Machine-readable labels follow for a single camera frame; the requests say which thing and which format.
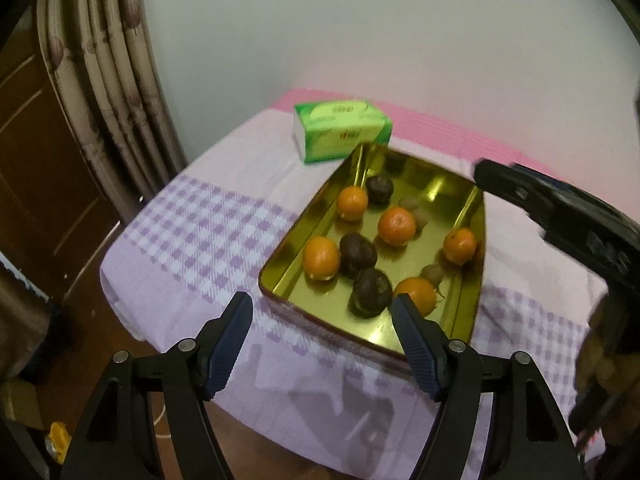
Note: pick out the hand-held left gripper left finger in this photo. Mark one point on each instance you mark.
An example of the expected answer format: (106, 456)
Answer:
(230, 350)

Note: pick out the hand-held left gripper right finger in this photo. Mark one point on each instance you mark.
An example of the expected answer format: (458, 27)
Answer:
(417, 350)

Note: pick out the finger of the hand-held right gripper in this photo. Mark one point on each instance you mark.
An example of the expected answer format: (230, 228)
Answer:
(500, 180)

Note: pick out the orange mandarin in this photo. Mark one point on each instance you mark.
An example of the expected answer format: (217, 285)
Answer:
(460, 246)
(352, 203)
(396, 226)
(321, 258)
(420, 292)

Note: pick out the red and gold tin box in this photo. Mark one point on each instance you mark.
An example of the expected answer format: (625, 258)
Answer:
(430, 195)

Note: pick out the dark brown round fruit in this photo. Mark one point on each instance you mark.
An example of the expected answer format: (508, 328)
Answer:
(358, 255)
(380, 189)
(370, 292)

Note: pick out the small tan longan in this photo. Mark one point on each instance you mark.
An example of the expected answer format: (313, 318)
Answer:
(432, 274)
(423, 219)

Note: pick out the person's right hand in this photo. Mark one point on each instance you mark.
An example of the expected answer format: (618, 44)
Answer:
(600, 355)

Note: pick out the pink and purple checked tablecloth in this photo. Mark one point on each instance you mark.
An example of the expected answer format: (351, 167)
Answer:
(200, 230)

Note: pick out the green tissue pack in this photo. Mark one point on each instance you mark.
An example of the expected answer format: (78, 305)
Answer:
(340, 130)

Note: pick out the yellow toy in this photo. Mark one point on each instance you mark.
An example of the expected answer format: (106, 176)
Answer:
(57, 440)

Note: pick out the cardboard box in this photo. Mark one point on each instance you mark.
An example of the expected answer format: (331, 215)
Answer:
(20, 402)

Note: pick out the brown wooden door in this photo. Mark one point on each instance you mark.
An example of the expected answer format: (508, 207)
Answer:
(45, 170)

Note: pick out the beige patterned curtain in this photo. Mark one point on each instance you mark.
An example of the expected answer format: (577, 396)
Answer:
(110, 85)

